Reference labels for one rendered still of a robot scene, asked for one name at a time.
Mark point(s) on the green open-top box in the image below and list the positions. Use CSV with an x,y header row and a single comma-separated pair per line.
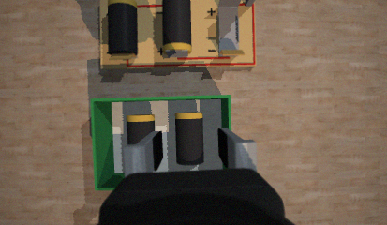
x,y
109,132

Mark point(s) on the black cylinder with yellow band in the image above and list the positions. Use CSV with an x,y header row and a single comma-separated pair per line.
x,y
176,25
139,127
122,26
189,138

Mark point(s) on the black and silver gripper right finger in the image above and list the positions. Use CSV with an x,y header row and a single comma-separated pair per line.
x,y
236,152

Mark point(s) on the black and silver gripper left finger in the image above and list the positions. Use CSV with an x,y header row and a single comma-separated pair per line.
x,y
144,156

